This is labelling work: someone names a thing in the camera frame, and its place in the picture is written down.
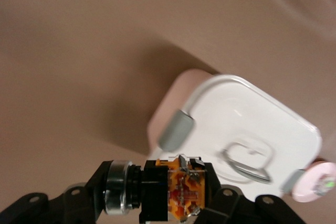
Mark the grey box latch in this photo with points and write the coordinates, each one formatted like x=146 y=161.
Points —
x=292 y=180
x=176 y=130

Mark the storage box with white lid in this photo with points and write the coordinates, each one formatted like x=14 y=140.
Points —
x=249 y=119

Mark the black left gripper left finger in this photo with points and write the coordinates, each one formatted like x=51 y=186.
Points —
x=52 y=208

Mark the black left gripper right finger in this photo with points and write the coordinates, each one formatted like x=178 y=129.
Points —
x=262 y=211

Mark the pink round plate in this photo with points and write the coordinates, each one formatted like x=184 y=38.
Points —
x=307 y=190

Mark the green and clear switch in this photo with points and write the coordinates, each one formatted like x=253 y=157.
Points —
x=325 y=186

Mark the brown table mat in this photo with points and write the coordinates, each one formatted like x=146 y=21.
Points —
x=78 y=51

